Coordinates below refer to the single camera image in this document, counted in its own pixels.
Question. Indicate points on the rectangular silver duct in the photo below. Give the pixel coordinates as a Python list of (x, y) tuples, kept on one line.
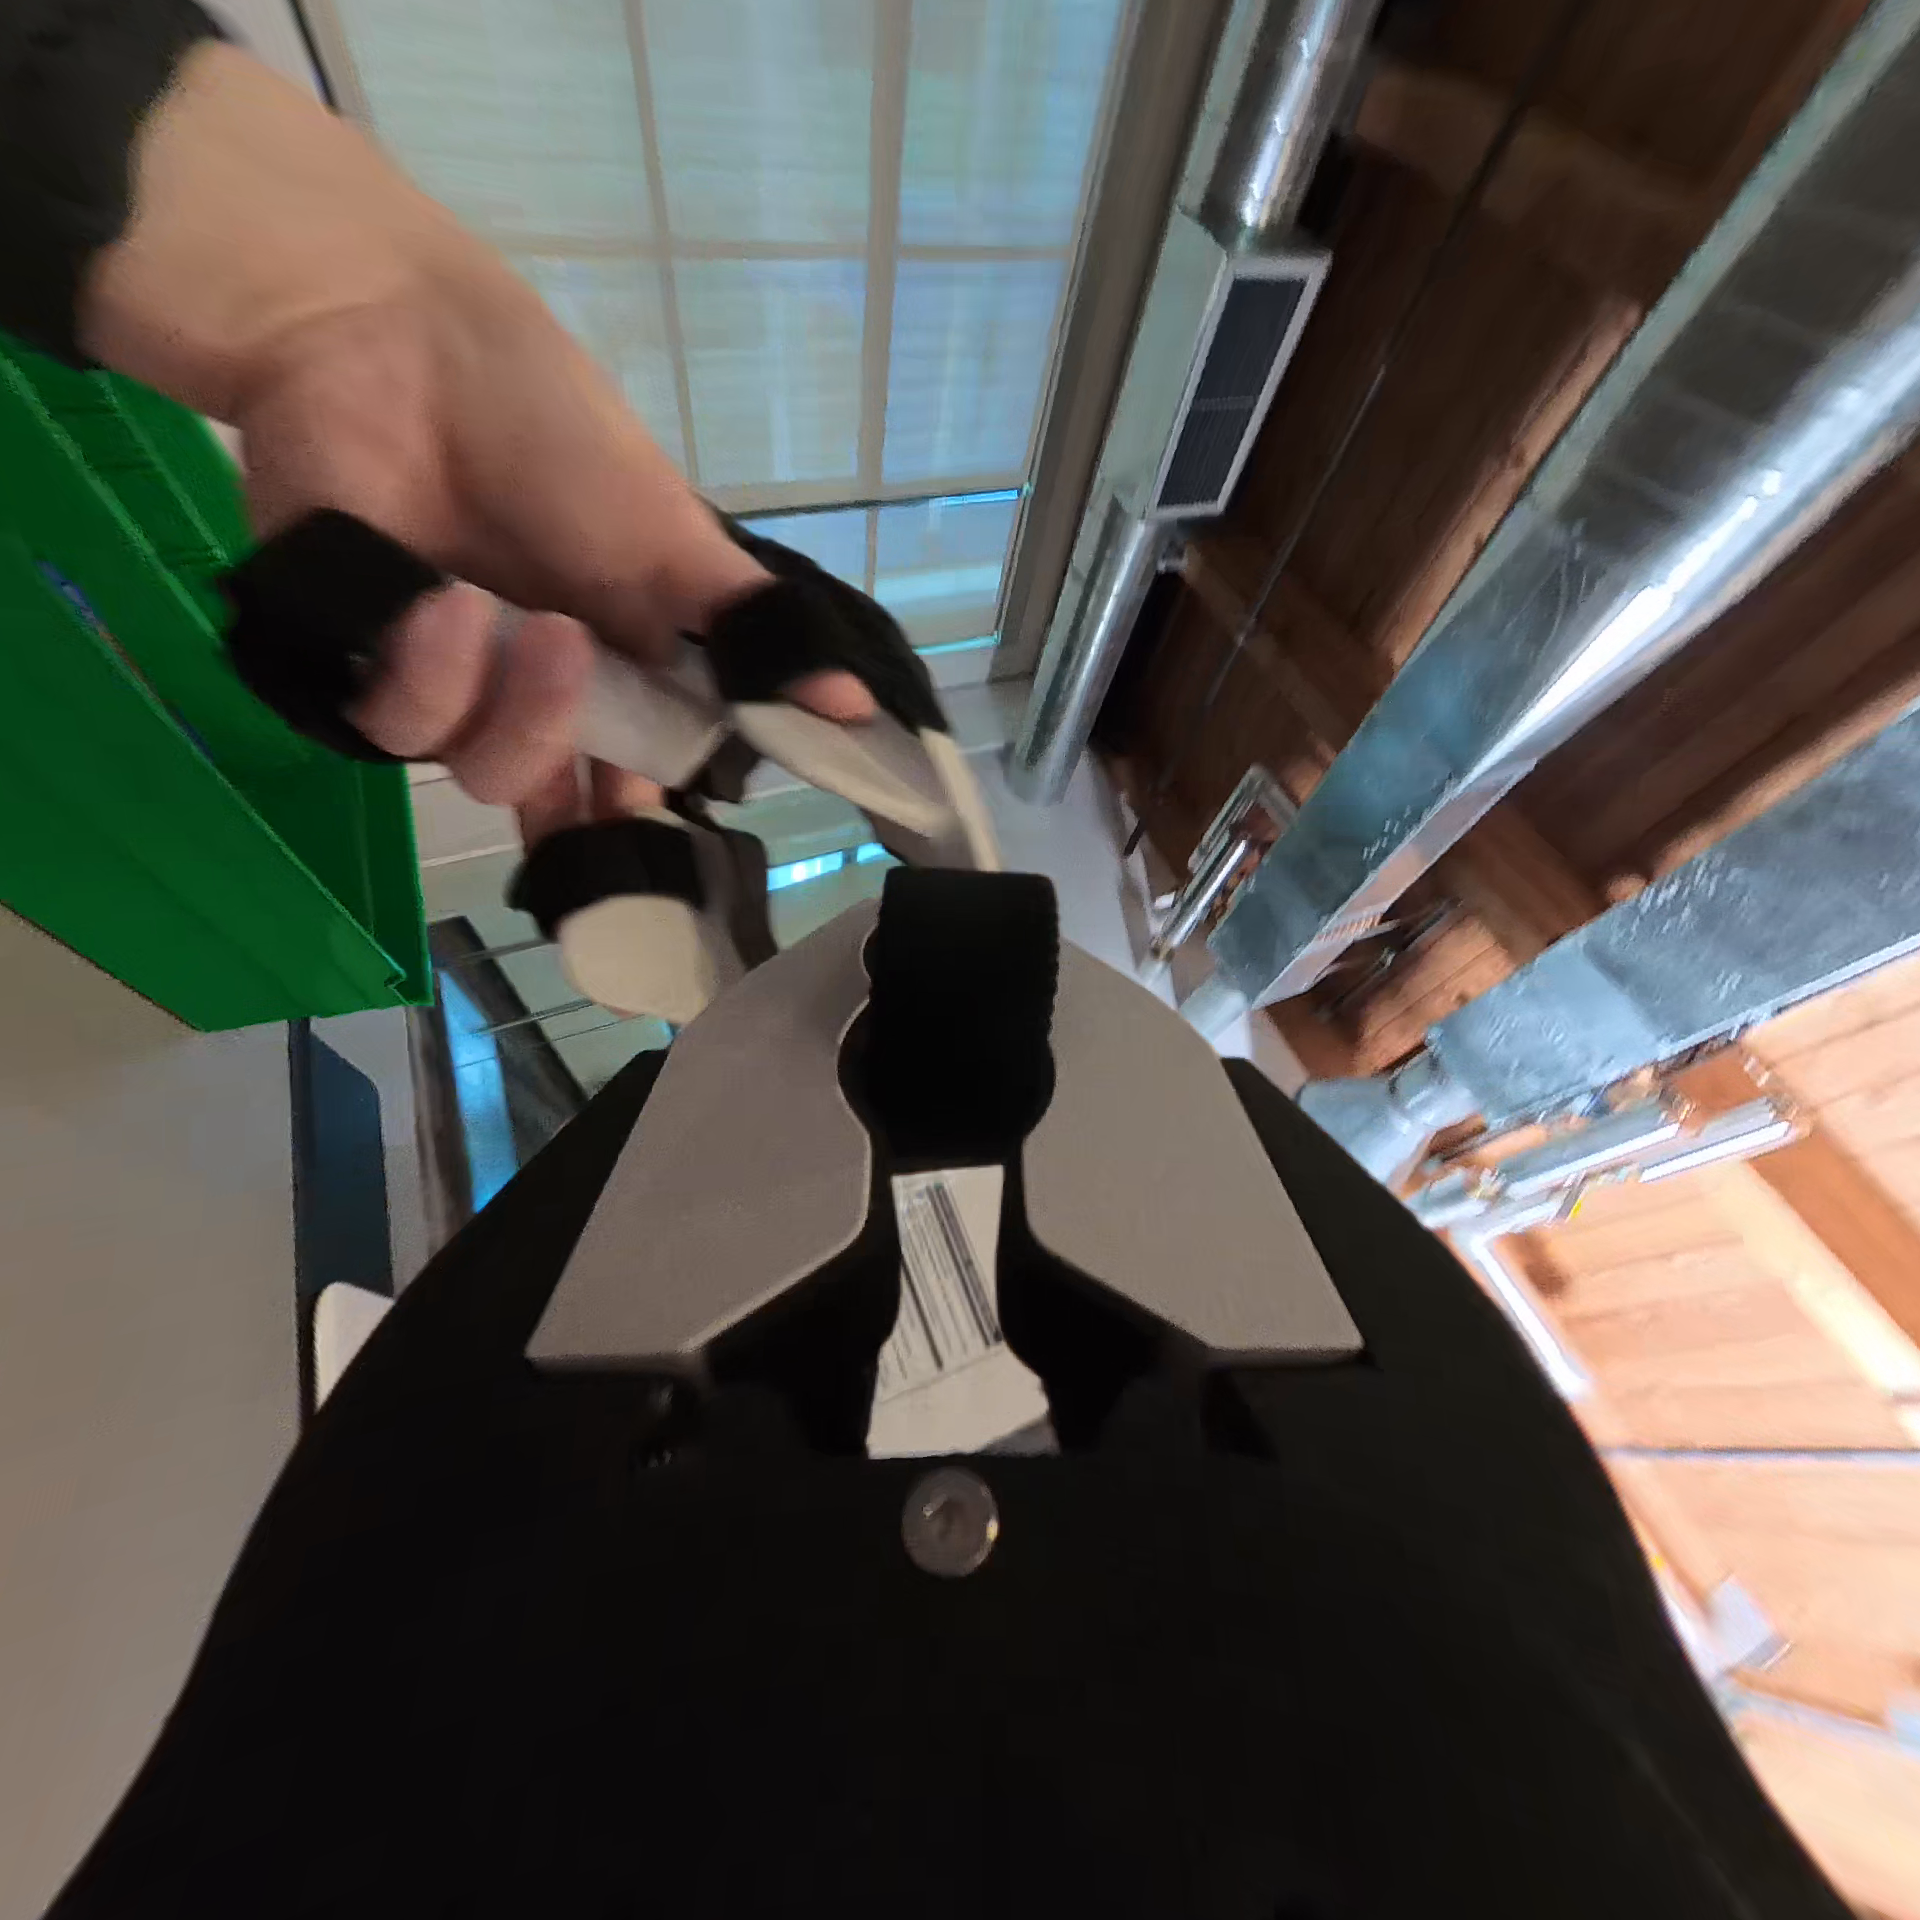
[(1650, 494)]

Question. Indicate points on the gridded window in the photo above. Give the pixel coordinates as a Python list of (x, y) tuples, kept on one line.
[(780, 150)]

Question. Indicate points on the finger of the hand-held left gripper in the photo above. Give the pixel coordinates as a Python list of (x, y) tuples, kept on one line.
[(964, 812), (856, 765)]

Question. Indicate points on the white vent box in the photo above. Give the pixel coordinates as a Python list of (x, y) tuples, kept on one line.
[(1229, 375)]

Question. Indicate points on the person's left hand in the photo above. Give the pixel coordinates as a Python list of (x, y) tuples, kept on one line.
[(378, 329)]

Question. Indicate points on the green plastic bin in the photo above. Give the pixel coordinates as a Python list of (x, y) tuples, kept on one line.
[(151, 839)]

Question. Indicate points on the grey desk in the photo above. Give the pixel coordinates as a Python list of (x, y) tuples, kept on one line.
[(135, 1349)]

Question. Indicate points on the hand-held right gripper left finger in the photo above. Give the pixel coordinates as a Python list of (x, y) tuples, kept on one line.
[(719, 1187)]

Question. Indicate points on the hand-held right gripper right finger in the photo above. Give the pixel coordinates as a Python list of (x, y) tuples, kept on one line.
[(1187, 1187)]

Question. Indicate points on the silver round duct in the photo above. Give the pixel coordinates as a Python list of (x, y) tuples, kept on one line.
[(1275, 105)]

